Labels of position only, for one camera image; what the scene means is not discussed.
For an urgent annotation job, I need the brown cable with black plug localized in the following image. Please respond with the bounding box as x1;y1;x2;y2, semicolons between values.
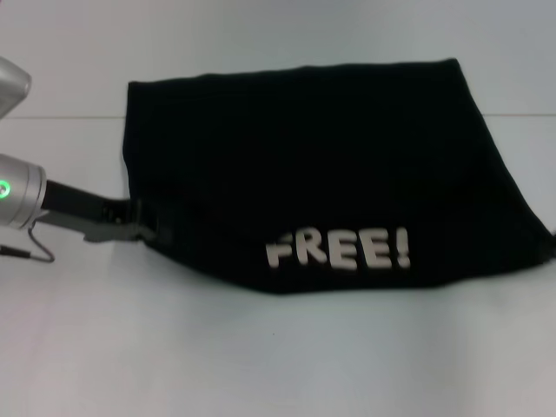
0;220;56;264

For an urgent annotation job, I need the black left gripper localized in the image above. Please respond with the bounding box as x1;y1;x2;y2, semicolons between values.
43;178;174;245

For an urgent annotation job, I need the black t-shirt with FREE print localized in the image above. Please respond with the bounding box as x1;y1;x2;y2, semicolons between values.
125;57;556;297

